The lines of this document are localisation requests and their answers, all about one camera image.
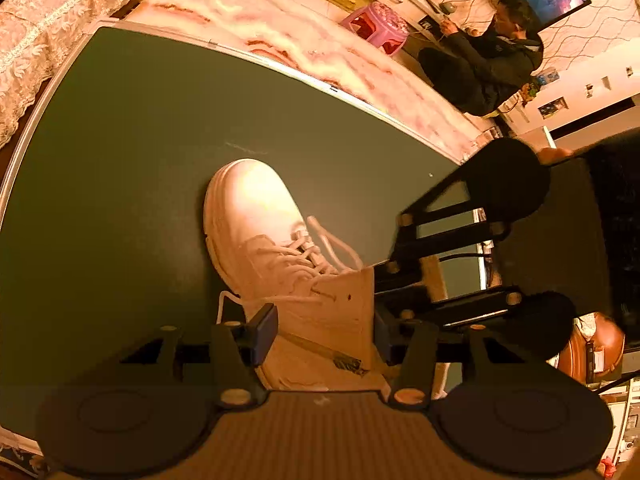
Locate white high-top shoe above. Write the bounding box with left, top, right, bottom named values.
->
left=203, top=158, right=390, bottom=393

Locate white shoelace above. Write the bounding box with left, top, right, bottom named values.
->
left=206, top=216, right=366, bottom=322

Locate beige lace sofa cover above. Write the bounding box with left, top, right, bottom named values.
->
left=1, top=0, right=129, bottom=144

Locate brown leather sofa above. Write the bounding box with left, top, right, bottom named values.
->
left=556, top=312, right=626, bottom=385

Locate seated person in black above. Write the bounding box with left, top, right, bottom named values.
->
left=418, top=0, right=544, bottom=117

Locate pink plastic stool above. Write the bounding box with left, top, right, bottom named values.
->
left=340, top=1, right=410, bottom=55

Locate white tv cabinet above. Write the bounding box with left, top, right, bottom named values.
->
left=252, top=0, right=640, bottom=141

